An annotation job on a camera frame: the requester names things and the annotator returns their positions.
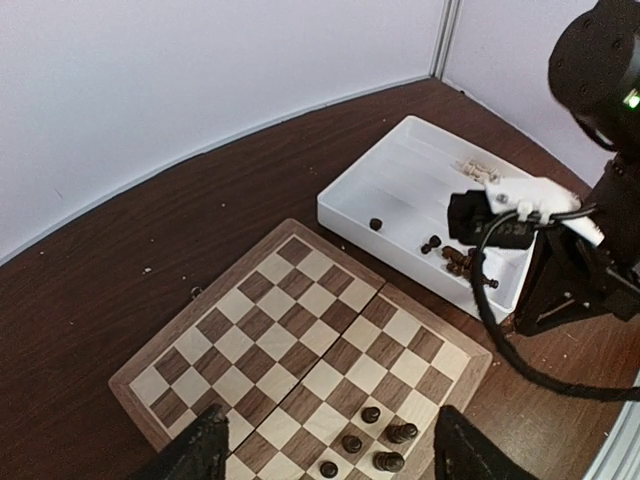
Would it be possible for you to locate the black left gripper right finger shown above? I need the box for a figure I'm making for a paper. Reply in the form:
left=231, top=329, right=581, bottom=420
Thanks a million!
left=434, top=405, right=536, bottom=480

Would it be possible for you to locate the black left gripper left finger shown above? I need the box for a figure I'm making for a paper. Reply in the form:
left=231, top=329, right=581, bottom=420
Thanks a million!
left=128, top=404, right=230, bottom=480

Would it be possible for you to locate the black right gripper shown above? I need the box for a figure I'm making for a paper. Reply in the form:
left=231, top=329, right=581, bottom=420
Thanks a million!
left=514, top=1, right=639, bottom=336

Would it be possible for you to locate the dark chess rook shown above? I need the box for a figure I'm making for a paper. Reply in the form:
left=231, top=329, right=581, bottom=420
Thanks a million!
left=372, top=451, right=405, bottom=473

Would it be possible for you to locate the dark chess pawn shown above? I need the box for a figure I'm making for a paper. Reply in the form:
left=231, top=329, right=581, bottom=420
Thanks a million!
left=420, top=235, right=442, bottom=255
left=369, top=218, right=383, bottom=231
left=341, top=435, right=363, bottom=454
left=361, top=406, right=381, bottom=424

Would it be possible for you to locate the dark chess knight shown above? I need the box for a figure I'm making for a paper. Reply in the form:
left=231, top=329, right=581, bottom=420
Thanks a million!
left=442, top=246, right=472, bottom=269

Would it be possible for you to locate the dark chess piece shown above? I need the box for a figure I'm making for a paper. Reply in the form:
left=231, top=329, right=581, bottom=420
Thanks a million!
left=319, top=461, right=339, bottom=479

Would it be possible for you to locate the dark chess piece crossing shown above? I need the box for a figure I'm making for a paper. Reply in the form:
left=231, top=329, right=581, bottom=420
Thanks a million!
left=447, top=259, right=501, bottom=291

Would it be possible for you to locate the pile of white chess pieces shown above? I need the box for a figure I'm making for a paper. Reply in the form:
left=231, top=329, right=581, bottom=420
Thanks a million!
left=456, top=160, right=502, bottom=185

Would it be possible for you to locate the wooden chess board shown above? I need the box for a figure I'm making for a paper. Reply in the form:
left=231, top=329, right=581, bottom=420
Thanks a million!
left=109, top=219, right=492, bottom=479

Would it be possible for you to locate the white plastic divided tray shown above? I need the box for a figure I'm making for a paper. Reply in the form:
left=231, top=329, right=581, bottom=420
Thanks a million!
left=317, top=115, right=528, bottom=316

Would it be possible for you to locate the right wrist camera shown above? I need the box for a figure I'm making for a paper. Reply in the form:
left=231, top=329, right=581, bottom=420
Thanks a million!
left=447, top=177, right=605, bottom=250

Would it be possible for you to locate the aluminium front rail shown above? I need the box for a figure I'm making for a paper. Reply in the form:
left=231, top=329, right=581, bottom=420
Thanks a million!
left=584, top=402, right=640, bottom=480

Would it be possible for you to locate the right aluminium frame post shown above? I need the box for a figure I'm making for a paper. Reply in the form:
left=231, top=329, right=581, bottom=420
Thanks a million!
left=429, top=0, right=462, bottom=80

